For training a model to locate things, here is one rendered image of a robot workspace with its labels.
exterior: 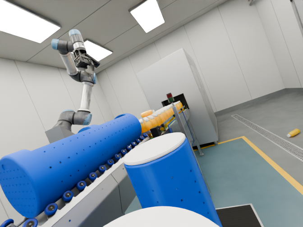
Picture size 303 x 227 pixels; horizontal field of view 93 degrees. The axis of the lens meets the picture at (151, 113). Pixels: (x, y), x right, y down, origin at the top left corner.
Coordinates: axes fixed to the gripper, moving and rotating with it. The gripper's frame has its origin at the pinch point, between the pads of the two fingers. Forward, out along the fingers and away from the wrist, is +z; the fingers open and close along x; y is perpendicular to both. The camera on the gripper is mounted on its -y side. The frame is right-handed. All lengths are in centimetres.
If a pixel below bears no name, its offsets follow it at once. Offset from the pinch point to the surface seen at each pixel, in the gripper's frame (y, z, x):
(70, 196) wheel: 31, 62, -5
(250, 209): -65, 133, 47
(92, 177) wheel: 17, 59, -6
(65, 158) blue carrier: 30, 45, -2
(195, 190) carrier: 17, 73, 46
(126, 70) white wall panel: -401, -224, -220
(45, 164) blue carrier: 38, 45, -2
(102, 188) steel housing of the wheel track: 14, 67, -6
